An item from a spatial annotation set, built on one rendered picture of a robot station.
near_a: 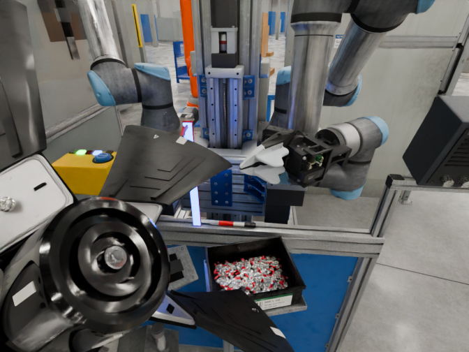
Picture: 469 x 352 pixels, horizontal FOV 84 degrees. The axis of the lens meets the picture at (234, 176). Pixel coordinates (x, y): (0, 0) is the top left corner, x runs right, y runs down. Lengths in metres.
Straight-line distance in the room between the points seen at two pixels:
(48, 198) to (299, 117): 0.47
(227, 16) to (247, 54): 0.16
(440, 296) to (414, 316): 0.25
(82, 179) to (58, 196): 0.51
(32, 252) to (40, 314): 0.04
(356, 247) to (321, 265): 0.14
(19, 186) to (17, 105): 0.08
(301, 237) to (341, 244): 0.12
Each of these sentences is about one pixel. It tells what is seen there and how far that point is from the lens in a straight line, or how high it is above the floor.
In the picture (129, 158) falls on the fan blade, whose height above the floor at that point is 1.20.
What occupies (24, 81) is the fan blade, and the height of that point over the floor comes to 1.34.
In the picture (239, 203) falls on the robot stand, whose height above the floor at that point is 0.74.
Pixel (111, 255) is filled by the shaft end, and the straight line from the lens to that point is 0.25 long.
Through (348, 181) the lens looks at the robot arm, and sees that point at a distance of 0.65.
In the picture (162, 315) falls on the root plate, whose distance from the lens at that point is 0.31.
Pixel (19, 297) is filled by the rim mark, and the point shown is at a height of 1.23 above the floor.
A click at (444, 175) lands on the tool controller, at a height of 1.09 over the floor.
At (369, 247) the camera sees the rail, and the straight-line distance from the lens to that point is 0.89.
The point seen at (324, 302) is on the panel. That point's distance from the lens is 1.10.
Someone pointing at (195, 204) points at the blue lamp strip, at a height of 0.94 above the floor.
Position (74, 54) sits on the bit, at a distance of 0.29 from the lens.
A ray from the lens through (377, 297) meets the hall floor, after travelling 1.89.
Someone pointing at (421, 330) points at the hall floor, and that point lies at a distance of 1.87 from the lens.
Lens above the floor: 1.40
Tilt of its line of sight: 31 degrees down
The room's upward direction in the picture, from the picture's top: straight up
